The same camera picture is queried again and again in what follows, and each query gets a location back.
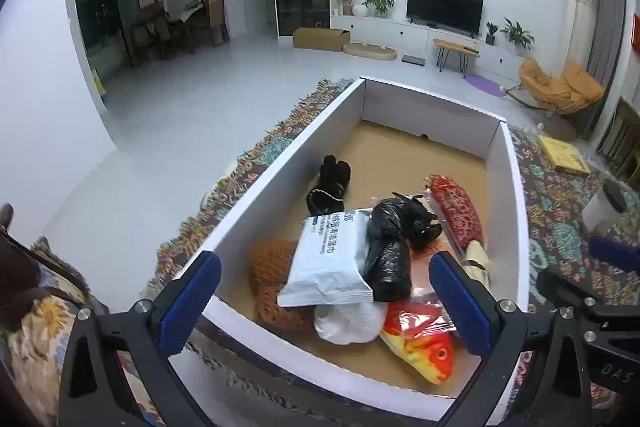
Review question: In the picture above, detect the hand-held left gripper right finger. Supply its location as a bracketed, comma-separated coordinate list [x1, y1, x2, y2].
[428, 251, 593, 427]

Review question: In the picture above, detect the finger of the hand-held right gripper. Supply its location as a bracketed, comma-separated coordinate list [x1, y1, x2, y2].
[534, 267, 608, 310]
[589, 236, 640, 275]

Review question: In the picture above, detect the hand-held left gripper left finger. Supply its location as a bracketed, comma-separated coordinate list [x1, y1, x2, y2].
[57, 249, 223, 427]

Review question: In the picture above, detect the cream towel with cord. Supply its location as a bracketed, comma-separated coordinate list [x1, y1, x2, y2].
[462, 239, 493, 288]

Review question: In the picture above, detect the orange packet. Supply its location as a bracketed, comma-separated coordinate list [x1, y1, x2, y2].
[409, 187, 488, 303]

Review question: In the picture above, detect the orange fish plush toy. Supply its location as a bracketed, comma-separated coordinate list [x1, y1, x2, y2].
[380, 299, 457, 386]

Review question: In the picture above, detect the black plastic bag roll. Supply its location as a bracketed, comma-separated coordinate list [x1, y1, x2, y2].
[364, 201, 412, 303]

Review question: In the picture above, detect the brown knitted cloth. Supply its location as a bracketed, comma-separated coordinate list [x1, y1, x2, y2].
[249, 239, 317, 335]

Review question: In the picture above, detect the red mesh pouch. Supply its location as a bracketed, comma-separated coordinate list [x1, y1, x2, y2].
[427, 175, 485, 248]

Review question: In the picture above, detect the white fluffy plush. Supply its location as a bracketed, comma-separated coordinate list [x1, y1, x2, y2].
[314, 299, 390, 346]

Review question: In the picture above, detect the white wet wipes packet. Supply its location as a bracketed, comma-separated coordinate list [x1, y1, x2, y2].
[276, 209, 375, 308]

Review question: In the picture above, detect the white cardboard box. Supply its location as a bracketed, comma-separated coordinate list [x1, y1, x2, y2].
[167, 77, 531, 425]

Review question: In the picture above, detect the colourful patterned woven blanket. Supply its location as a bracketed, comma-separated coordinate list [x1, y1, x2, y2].
[142, 78, 640, 427]

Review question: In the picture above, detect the flat yellow box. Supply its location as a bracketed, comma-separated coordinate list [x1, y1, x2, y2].
[537, 134, 592, 172]

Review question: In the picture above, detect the dark wooden sideboard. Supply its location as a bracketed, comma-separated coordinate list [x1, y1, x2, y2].
[600, 97, 640, 180]

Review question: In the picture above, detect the floral printed cloth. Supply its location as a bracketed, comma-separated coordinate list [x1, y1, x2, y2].
[0, 237, 166, 427]

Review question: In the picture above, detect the orange lounge chair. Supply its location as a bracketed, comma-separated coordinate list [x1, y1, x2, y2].
[505, 57, 606, 118]

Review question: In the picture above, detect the round purple mat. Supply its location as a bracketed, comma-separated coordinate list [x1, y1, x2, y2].
[464, 74, 507, 98]

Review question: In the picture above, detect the grey curtain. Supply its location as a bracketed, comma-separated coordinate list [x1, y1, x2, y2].
[582, 0, 628, 148]

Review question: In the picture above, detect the white standing air conditioner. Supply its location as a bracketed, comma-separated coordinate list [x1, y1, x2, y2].
[567, 0, 599, 68]

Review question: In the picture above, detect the broad leaf potted plant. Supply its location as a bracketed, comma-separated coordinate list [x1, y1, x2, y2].
[500, 18, 535, 54]

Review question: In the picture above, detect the wooden coffee table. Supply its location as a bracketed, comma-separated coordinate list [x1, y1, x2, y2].
[432, 38, 482, 74]

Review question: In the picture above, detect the wooden dining table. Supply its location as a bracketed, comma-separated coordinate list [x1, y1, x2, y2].
[127, 4, 206, 62]

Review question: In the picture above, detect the beige pet bed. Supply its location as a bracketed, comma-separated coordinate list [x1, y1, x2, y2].
[342, 41, 398, 62]

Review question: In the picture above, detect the white television cabinet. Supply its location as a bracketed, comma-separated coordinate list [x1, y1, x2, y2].
[330, 14, 536, 68]

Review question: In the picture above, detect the wooden dining chair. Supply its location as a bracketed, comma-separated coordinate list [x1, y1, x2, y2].
[204, 0, 231, 45]

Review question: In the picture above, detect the brown cardboard carton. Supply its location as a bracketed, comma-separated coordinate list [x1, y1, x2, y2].
[292, 27, 351, 52]

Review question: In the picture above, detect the black flat television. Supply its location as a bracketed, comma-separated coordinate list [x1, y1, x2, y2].
[406, 0, 485, 34]

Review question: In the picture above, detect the leafy green potted plant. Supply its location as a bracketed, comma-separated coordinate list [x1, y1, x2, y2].
[362, 0, 398, 18]

